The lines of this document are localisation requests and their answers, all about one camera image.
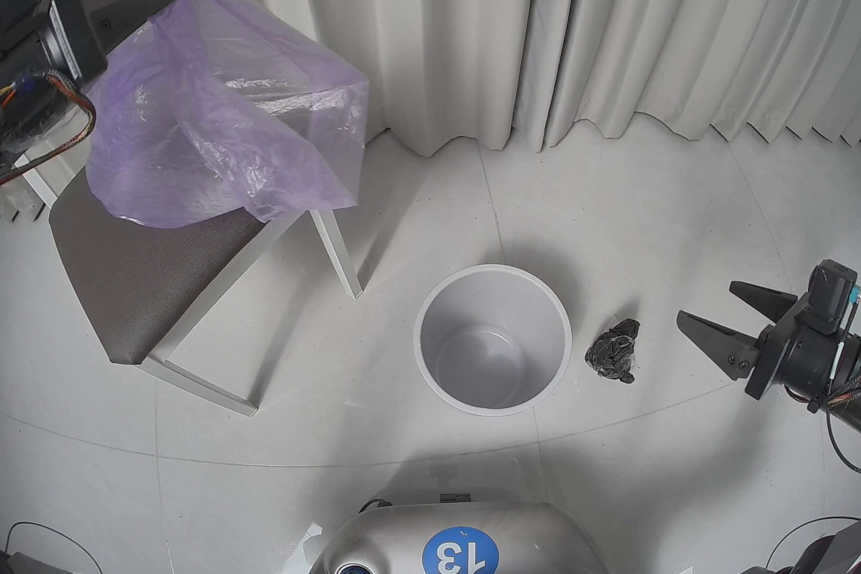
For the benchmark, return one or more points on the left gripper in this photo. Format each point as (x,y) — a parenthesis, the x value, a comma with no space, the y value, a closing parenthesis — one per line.
(74,40)

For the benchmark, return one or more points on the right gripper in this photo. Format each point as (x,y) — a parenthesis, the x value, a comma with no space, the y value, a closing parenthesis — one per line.
(807,356)

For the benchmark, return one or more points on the purple plastic bag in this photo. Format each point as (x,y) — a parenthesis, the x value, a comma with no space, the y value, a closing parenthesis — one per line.
(202,87)

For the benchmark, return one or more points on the black plastic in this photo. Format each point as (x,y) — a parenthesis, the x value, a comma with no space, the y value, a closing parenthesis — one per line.
(612,353)

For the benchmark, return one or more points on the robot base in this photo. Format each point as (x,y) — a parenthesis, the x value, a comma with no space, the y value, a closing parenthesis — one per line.
(524,537)

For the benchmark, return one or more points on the white trash bin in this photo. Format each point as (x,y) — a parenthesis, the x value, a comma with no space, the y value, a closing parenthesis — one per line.
(491,302)

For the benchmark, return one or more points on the grey white-framed chair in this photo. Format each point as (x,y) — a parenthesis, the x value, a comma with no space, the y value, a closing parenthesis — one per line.
(168,275)

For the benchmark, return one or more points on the white curtain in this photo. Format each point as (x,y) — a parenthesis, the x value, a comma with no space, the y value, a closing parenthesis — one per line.
(403,20)
(706,6)

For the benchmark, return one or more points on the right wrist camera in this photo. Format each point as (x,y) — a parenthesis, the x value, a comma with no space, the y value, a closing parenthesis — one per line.
(834,289)

